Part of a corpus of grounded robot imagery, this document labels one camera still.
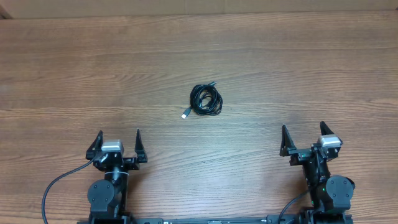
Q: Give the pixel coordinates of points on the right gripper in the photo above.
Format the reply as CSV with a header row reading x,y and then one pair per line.
x,y
300,155

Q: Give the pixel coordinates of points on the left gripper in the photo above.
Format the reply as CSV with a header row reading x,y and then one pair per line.
x,y
133,163

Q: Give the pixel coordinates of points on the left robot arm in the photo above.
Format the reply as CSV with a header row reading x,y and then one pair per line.
x,y
108,196

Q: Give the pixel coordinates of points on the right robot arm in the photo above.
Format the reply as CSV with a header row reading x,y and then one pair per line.
x,y
330,194

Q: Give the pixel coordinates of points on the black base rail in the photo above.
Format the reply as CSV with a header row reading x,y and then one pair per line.
x,y
270,219

